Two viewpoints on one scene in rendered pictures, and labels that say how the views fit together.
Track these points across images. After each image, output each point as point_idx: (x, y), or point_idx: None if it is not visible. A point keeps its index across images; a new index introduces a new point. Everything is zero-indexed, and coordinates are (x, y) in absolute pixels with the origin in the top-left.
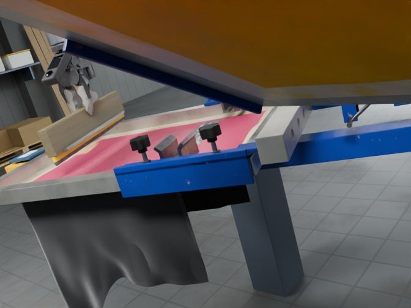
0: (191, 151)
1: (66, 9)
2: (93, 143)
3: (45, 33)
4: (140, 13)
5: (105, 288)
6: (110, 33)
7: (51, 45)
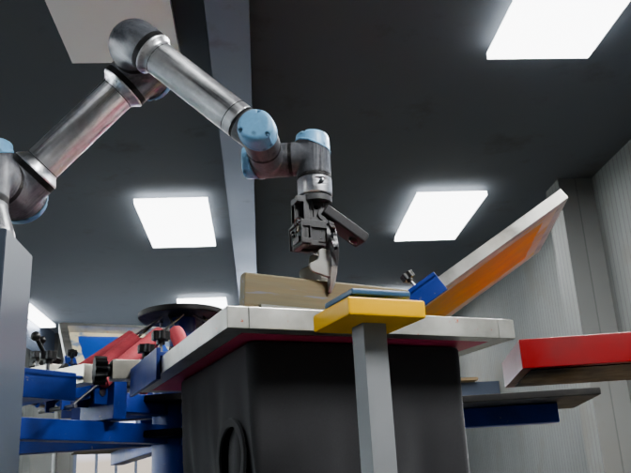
0: None
1: (453, 287)
2: None
3: (330, 179)
4: (442, 298)
5: None
6: (440, 295)
7: (331, 195)
